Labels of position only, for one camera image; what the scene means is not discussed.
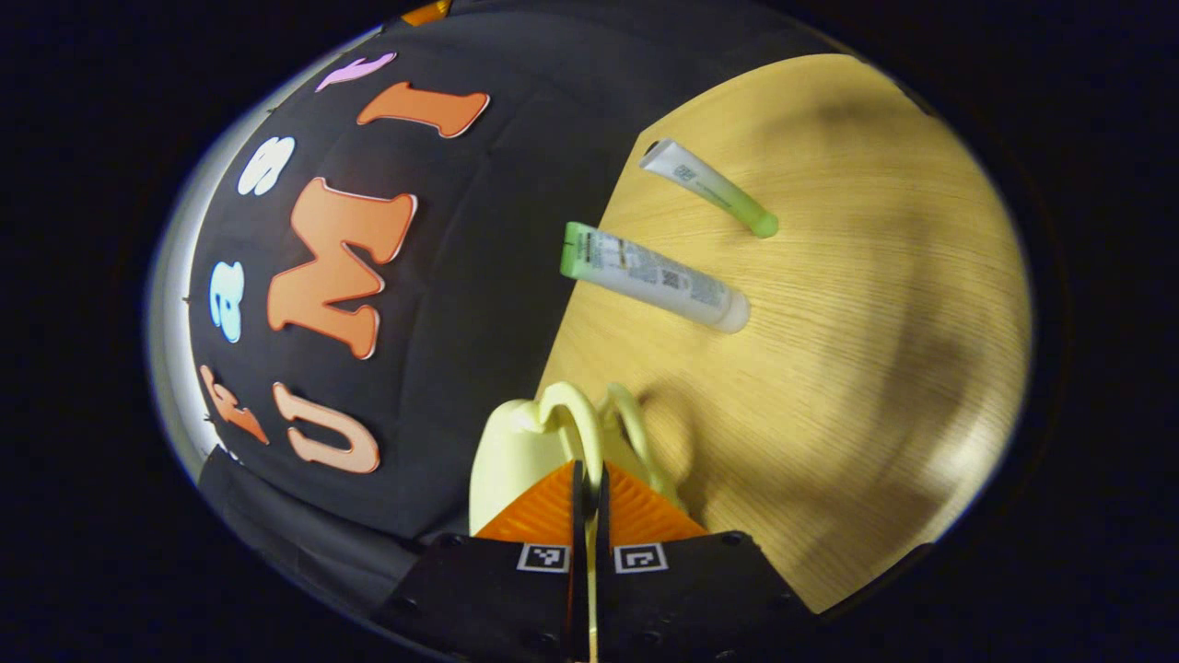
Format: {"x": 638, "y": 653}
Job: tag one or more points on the black backdrop cloth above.
{"x": 497, "y": 184}

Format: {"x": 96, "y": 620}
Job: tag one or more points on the white tube with green crimp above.
{"x": 654, "y": 276}

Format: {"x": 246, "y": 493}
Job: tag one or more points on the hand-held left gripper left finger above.
{"x": 497, "y": 599}

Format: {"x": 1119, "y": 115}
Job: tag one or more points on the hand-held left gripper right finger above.
{"x": 700, "y": 599}

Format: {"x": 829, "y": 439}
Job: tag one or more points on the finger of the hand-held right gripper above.
{"x": 428, "y": 11}

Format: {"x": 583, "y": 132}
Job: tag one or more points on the pale yellow suitcase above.
{"x": 516, "y": 451}

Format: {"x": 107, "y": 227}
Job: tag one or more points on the slim tube with green cap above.
{"x": 709, "y": 184}

